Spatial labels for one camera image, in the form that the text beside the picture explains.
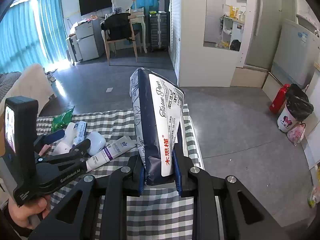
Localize silver mini fridge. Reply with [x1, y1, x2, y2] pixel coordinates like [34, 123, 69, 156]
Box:
[75, 20, 105, 61]

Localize white dressing desk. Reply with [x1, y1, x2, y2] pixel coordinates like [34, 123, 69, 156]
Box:
[128, 6, 148, 54]

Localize red thermos bottle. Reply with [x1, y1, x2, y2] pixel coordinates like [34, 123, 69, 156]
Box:
[269, 84, 290, 114]

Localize green snack bag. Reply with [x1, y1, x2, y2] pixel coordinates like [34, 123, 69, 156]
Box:
[51, 108, 74, 132]

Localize person's left hand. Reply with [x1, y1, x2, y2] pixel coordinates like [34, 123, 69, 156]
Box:
[8, 195, 51, 230]

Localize beige sofa with grey blanket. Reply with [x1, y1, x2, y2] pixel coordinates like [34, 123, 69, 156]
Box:
[0, 63, 57, 117]

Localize black wall television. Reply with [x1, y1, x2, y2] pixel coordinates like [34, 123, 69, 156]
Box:
[79, 0, 112, 16]

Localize small wet wipes pack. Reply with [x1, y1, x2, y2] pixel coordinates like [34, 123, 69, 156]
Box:
[72, 121, 87, 146]

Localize pink plastic bag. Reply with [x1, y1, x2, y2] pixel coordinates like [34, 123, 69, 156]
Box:
[286, 123, 306, 146]

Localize white bin with black bag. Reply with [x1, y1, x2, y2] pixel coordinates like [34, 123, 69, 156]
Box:
[277, 83, 314, 133]

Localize wooden chair with black jacket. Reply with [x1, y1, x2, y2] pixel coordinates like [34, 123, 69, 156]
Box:
[100, 13, 139, 64]

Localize phone on left gripper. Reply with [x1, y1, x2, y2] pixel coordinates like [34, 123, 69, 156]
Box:
[4, 96, 39, 183]

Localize white side cart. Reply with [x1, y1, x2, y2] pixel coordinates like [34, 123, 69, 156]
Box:
[66, 34, 82, 64]

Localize navy white tissue paper pack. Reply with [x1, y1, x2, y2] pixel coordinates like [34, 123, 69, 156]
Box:
[130, 68, 185, 186]

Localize white purple toothpaste tube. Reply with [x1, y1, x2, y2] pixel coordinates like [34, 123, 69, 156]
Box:
[86, 136, 135, 172]

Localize black drawer tower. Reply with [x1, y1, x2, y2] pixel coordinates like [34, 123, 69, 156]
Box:
[149, 11, 168, 51]

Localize white spray bottle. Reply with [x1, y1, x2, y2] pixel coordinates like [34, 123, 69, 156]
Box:
[53, 122, 75, 155]

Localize teal window curtains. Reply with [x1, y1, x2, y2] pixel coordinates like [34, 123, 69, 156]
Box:
[1, 0, 67, 73]

